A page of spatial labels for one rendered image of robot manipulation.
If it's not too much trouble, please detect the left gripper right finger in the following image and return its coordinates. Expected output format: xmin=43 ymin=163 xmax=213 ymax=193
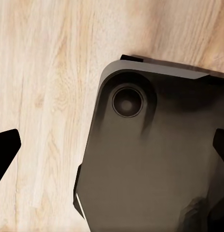
xmin=212 ymin=128 xmax=224 ymax=161

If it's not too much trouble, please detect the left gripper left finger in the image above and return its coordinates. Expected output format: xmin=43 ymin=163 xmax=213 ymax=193
xmin=0 ymin=129 xmax=21 ymax=181

